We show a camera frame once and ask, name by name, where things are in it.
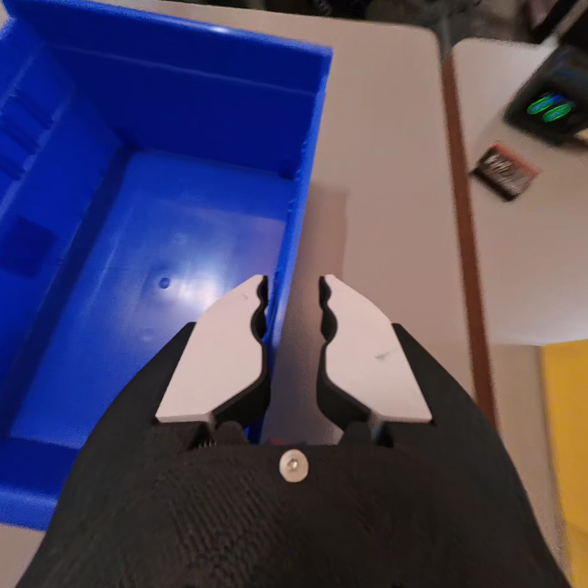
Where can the blue plastic bin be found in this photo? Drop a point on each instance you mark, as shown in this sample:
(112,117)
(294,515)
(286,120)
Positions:
(160,206)

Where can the grey desk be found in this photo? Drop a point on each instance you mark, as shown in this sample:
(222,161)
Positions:
(390,183)

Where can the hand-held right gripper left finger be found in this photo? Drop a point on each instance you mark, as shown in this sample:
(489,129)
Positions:
(216,363)

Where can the small black packet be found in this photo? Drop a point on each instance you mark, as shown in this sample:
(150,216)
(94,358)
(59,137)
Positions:
(505,172)

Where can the black device with green lights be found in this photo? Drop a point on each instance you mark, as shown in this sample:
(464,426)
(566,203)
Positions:
(546,108)

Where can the grey side table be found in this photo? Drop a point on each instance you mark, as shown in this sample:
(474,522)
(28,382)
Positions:
(528,275)

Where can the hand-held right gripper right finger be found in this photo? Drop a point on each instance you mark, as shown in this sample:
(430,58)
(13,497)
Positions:
(372,363)

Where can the yellow plastic bin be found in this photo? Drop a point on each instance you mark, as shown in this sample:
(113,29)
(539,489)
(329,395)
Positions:
(569,459)

